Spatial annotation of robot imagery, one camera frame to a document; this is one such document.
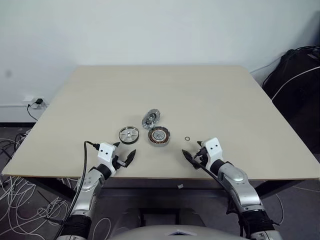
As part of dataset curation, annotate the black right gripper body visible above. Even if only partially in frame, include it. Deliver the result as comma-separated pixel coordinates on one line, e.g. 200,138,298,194
194,145,209,168

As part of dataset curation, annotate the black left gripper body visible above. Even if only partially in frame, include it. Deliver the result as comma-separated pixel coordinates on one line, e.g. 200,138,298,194
112,147,128,169

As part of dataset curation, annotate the silver wheel disc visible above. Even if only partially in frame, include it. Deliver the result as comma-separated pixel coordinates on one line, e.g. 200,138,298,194
117,126,140,145

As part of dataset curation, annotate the motor stator with copper windings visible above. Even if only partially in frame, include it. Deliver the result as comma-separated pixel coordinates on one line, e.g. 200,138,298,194
146,126,172,148

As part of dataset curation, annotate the grey robot torso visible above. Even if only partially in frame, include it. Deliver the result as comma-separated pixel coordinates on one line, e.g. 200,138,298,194
117,218,243,240

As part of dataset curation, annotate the black bag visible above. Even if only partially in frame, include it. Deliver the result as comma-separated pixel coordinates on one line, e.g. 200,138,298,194
261,44,320,156

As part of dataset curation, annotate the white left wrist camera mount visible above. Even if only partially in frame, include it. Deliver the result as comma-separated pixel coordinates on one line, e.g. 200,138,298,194
96,142,118,177

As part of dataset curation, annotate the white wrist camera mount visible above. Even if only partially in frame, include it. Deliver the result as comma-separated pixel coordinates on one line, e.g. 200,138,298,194
203,136,224,170
96,142,118,177

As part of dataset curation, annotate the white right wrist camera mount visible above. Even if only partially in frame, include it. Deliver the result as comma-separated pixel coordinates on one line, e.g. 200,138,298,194
203,136,224,170

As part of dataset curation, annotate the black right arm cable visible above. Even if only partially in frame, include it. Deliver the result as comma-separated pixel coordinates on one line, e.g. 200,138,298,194
193,159,251,240

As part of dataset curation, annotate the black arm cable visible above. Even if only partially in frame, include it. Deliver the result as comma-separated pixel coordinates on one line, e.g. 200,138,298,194
193,159,251,240
58,140,101,240

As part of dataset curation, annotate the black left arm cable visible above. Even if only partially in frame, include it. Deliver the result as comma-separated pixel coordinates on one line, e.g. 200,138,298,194
58,140,101,240

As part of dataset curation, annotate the thin black adapter cable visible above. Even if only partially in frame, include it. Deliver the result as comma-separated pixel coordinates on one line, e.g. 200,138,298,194
26,102,39,121

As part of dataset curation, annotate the black loose cable tangle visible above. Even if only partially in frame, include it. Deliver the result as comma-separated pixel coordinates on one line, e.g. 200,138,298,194
0,128,32,162

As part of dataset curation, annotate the white wall socket strip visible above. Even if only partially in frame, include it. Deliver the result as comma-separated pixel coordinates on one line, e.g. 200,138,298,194
22,95,48,110

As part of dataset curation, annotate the thin white cable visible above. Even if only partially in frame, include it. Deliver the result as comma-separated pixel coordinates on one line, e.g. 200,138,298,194
271,67,320,101

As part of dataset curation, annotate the white loose cable tangle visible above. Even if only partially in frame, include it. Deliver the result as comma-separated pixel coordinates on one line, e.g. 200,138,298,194
0,174,85,240

